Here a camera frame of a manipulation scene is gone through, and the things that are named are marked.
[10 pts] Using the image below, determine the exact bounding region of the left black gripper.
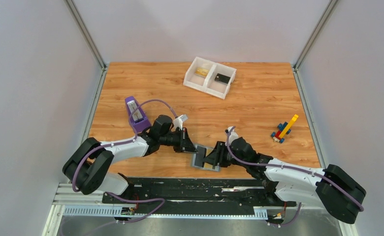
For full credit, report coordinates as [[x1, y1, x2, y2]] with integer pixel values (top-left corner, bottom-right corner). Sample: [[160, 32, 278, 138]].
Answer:
[[160, 127, 199, 154]]

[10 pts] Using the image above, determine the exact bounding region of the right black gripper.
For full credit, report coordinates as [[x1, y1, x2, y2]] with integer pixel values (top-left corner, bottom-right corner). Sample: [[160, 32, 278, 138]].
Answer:
[[203, 142, 248, 169]]

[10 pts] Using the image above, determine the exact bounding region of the grey card holder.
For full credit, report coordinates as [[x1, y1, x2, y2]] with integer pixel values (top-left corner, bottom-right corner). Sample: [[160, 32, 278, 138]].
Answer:
[[191, 144, 221, 172]]

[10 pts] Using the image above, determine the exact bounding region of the gold credit card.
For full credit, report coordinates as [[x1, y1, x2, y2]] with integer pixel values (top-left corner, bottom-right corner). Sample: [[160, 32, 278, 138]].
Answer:
[[203, 149, 216, 170]]

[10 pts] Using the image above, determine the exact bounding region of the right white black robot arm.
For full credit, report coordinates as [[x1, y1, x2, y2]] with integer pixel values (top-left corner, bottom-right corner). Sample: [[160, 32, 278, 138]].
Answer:
[[198, 137, 366, 224]]

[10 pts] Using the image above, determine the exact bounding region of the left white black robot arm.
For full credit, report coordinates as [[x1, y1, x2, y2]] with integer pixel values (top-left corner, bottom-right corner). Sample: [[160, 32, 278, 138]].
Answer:
[[62, 115, 198, 203]]

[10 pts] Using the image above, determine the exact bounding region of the gold card in tray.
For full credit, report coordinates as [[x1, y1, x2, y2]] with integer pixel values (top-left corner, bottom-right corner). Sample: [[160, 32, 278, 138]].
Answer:
[[194, 67, 210, 78]]

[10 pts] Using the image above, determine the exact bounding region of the black card in tray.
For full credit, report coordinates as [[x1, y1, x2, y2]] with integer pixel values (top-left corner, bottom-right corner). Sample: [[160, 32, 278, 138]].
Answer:
[[214, 73, 231, 85]]

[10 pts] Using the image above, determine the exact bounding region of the purple metronome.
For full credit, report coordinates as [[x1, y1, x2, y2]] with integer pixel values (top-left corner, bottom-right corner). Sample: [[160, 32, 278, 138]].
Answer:
[[125, 96, 151, 133]]

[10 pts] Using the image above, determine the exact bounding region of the white two-compartment tray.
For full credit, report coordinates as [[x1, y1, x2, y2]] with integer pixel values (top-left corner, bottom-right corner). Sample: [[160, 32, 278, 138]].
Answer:
[[183, 57, 237, 99]]

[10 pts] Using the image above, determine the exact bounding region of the colourful toy brick figure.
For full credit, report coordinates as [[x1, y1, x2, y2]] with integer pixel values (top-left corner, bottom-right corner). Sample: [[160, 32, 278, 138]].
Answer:
[[271, 114, 299, 144]]

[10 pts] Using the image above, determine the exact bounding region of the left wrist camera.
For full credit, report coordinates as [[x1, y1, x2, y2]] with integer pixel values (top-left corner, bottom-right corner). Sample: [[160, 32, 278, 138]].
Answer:
[[173, 114, 188, 130]]

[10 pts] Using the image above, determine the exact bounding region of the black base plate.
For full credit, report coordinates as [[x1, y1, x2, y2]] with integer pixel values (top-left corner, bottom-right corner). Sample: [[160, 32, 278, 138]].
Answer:
[[101, 177, 310, 217]]

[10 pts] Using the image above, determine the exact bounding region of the aluminium rail frame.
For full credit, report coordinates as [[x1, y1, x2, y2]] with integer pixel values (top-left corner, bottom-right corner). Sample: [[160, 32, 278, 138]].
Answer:
[[50, 183, 350, 220]]

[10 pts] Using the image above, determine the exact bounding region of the left aluminium corner post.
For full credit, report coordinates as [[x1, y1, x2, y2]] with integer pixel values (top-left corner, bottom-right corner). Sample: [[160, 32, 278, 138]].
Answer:
[[64, 0, 107, 71]]

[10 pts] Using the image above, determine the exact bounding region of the aluminium corner post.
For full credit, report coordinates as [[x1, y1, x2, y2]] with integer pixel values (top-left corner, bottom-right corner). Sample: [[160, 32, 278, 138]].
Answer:
[[293, 0, 340, 71], [64, 0, 107, 71]]

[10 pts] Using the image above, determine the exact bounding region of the right aluminium corner post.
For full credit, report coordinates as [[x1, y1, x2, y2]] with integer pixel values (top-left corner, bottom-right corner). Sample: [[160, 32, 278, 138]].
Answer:
[[293, 0, 340, 71]]

